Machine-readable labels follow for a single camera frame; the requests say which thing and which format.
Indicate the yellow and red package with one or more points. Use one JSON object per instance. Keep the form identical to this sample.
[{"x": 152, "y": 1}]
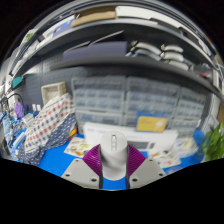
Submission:
[{"x": 72, "y": 132}]

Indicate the green potted plant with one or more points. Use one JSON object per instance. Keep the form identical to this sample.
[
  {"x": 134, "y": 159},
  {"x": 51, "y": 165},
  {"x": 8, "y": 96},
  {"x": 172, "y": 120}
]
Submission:
[{"x": 215, "y": 143}]

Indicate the purple object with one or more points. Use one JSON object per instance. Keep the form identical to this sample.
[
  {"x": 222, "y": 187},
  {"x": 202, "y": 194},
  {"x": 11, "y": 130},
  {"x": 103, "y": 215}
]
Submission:
[{"x": 19, "y": 110}]

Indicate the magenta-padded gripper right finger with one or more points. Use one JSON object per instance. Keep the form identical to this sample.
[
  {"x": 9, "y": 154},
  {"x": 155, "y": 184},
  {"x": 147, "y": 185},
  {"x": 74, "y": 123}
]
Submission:
[{"x": 148, "y": 171}]

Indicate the grey pegboard panel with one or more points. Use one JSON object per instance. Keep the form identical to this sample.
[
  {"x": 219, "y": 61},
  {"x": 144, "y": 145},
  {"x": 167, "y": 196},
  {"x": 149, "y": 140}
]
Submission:
[{"x": 33, "y": 86}]

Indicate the blue and yellow box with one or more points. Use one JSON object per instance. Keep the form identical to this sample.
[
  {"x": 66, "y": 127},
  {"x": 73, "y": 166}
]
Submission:
[{"x": 151, "y": 124}]

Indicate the food sticker sheet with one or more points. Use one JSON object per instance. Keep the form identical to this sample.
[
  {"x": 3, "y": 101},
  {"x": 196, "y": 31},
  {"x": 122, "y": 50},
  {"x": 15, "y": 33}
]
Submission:
[{"x": 76, "y": 146}]

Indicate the long white keyboard box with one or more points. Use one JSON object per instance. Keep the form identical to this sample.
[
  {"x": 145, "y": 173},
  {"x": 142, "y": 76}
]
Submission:
[{"x": 93, "y": 131}]

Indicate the red blue checked cloth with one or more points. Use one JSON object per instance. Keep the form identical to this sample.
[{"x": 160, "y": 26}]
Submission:
[{"x": 50, "y": 120}]

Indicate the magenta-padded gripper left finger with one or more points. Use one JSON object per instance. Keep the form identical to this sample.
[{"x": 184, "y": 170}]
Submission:
[{"x": 78, "y": 171}]

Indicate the light grey computer mouse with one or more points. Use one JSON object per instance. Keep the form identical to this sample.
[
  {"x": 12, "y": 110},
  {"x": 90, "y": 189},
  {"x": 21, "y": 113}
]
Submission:
[{"x": 113, "y": 156}]

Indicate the cartoon sticker sheet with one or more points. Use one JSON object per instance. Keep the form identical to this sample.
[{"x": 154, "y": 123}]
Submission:
[{"x": 166, "y": 159}]

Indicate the clear plastic box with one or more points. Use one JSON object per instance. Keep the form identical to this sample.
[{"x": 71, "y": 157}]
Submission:
[{"x": 186, "y": 145}]

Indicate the white woven basket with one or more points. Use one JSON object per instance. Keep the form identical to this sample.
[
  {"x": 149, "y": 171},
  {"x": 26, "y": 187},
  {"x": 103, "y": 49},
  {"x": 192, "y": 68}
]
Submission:
[{"x": 53, "y": 91}]

